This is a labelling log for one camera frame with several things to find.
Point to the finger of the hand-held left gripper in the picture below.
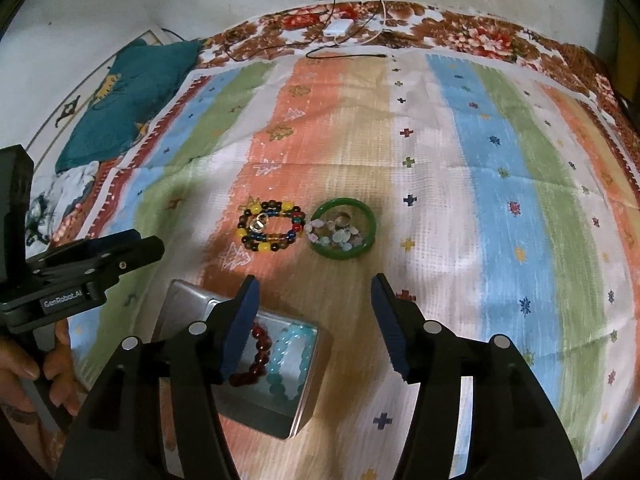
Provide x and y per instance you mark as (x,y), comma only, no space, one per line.
(95,241)
(145,252)

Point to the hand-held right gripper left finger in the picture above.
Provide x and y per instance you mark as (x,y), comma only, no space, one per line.
(245,322)

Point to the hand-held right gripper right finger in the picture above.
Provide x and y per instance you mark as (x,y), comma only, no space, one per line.
(387,322)

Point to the silver tin box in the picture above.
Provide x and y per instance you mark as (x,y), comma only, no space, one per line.
(305,390)

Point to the person's left hand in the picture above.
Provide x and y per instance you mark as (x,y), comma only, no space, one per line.
(62,370)

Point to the white patterned cloth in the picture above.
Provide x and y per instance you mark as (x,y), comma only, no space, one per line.
(60,195)

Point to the white bordered mat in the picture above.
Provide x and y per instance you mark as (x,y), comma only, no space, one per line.
(75,100)

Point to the green jade bangle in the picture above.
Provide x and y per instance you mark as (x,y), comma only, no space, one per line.
(340,203)

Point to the teal pillow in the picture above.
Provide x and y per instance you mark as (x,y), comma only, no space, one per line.
(125,100)

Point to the striped printed mat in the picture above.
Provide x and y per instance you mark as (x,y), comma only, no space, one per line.
(450,160)

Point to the white charger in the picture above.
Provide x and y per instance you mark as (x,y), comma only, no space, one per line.
(336,28)

